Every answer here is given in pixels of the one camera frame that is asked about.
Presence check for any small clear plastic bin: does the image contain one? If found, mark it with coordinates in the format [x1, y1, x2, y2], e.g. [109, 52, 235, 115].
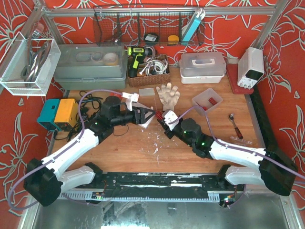
[192, 88, 223, 113]

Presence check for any clear lidded plastic container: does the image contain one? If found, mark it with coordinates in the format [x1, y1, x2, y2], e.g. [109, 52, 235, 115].
[179, 52, 226, 84]

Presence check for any grey plastic storage box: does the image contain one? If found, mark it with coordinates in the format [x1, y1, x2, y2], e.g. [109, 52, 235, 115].
[54, 44, 128, 90]

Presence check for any white peg base plate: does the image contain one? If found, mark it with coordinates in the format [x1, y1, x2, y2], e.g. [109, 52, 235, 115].
[133, 102, 158, 129]

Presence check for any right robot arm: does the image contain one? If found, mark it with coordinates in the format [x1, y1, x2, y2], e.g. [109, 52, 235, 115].
[140, 108, 298, 196]

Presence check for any white coiled cable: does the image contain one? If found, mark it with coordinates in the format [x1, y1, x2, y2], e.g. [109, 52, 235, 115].
[150, 61, 169, 75]

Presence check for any large red spring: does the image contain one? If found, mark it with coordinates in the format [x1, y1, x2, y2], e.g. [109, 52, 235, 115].
[155, 111, 163, 121]

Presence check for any yellow tape measure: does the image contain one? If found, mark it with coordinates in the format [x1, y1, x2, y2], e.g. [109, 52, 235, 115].
[168, 35, 180, 46]

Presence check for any teal flat box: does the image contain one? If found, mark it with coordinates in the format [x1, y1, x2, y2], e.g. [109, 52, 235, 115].
[181, 16, 201, 45]

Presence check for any black wire hanging basket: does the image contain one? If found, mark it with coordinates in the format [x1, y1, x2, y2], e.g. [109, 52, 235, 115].
[92, 5, 205, 47]

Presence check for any clear acrylic wall box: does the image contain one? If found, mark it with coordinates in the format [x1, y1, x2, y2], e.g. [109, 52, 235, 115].
[0, 32, 61, 96]

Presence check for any red mat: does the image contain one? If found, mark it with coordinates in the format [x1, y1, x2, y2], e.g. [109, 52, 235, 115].
[226, 63, 254, 95]

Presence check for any woven wicker basket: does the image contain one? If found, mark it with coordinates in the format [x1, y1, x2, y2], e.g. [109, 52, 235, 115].
[127, 54, 170, 87]

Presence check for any white knit work glove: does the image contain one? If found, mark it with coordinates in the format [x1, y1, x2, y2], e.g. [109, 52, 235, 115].
[156, 82, 181, 111]

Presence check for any white bench power supply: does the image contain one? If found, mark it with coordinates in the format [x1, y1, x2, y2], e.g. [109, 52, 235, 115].
[237, 47, 264, 90]

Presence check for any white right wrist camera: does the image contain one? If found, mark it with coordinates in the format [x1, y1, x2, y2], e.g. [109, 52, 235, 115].
[162, 109, 179, 127]

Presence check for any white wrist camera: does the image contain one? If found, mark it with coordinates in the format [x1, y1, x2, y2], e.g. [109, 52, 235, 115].
[122, 92, 139, 111]
[162, 109, 179, 127]

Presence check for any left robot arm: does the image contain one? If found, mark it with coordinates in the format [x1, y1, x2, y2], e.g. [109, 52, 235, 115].
[23, 96, 155, 207]

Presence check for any black power cable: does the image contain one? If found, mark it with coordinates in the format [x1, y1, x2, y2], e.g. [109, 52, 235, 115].
[53, 90, 105, 141]

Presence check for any white rectangular block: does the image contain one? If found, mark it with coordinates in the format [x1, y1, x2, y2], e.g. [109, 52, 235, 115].
[139, 88, 155, 97]

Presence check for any yellow teal soldering station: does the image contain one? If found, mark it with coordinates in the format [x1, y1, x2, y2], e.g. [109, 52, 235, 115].
[37, 98, 78, 132]

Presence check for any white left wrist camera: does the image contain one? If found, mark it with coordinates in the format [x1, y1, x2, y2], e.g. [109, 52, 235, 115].
[122, 92, 139, 111]

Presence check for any red handled ratchet wrench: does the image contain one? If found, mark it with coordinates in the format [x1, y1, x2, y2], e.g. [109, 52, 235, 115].
[228, 114, 244, 139]

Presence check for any black and green drill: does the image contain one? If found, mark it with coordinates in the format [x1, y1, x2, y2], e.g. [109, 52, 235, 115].
[127, 46, 155, 78]

